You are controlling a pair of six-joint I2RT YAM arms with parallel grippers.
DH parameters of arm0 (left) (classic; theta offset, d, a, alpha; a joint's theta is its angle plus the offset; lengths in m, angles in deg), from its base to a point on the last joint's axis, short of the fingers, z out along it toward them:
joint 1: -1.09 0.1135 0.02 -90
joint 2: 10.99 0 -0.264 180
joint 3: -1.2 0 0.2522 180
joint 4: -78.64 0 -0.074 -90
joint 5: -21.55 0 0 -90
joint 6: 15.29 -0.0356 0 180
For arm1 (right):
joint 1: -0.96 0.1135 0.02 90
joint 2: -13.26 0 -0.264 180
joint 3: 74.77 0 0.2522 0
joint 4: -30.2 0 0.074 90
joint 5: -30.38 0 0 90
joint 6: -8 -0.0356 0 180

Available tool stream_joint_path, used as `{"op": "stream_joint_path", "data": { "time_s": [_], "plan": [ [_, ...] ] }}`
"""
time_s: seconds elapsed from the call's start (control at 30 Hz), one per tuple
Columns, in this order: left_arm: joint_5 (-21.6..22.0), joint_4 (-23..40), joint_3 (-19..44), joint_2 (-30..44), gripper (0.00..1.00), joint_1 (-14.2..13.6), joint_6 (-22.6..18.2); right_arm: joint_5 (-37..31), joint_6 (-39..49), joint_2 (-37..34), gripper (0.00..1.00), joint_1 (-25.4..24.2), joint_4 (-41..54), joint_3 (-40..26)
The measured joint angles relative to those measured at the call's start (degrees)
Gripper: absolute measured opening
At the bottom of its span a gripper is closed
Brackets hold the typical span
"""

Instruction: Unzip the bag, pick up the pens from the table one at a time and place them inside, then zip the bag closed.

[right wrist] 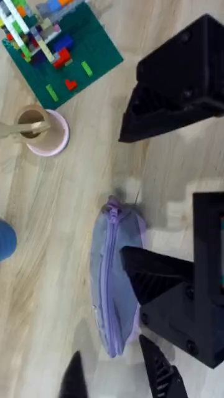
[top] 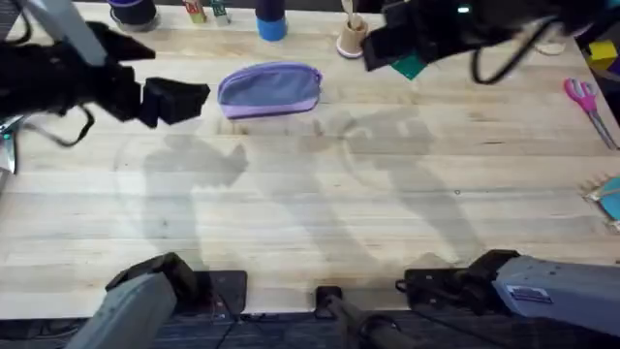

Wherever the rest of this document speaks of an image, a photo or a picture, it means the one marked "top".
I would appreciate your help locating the beige cup with wooden utensils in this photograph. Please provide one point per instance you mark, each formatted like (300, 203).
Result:
(351, 39)

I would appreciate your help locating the green and white toy block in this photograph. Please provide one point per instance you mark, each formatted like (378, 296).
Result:
(220, 12)

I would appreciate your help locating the yellow and red toy block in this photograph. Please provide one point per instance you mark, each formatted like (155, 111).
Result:
(195, 10)

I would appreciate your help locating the purple and blue zip bag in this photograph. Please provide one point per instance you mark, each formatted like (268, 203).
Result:
(269, 89)

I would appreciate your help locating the metal tool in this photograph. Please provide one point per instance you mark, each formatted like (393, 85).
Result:
(7, 145)

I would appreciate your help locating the green card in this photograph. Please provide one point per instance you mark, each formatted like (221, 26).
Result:
(409, 68)

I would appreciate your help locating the black camera post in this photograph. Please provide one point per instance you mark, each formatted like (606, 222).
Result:
(353, 320)

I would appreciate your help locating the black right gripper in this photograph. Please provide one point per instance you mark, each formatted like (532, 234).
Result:
(436, 29)

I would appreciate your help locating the dark bottle with blue base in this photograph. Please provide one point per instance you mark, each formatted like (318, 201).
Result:
(271, 22)

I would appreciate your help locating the beige round disc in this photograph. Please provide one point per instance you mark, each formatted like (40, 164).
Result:
(550, 48)

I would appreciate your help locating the pink scissors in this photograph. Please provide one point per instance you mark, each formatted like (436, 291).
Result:
(583, 97)

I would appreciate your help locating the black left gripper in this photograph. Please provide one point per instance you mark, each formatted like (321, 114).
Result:
(58, 82)

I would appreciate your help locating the black tape roll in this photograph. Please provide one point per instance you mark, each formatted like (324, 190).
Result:
(133, 12)

